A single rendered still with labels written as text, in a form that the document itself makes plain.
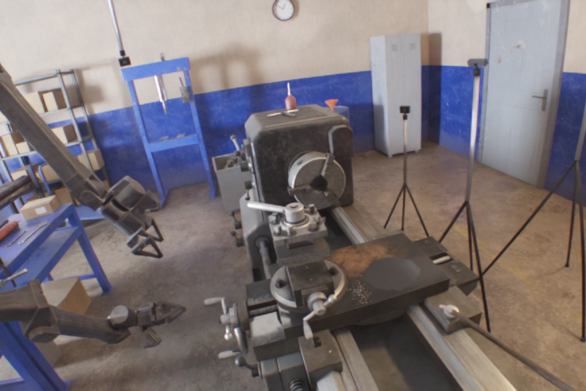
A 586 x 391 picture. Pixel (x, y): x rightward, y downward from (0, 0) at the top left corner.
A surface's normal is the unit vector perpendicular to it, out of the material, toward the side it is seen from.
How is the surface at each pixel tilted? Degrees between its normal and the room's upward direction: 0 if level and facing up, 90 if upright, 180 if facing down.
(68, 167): 81
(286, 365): 0
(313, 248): 0
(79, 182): 89
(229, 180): 90
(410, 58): 90
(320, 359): 0
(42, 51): 90
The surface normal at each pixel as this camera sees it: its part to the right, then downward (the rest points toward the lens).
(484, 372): -0.11, -0.91
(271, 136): 0.25, 0.36
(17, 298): 0.66, -0.73
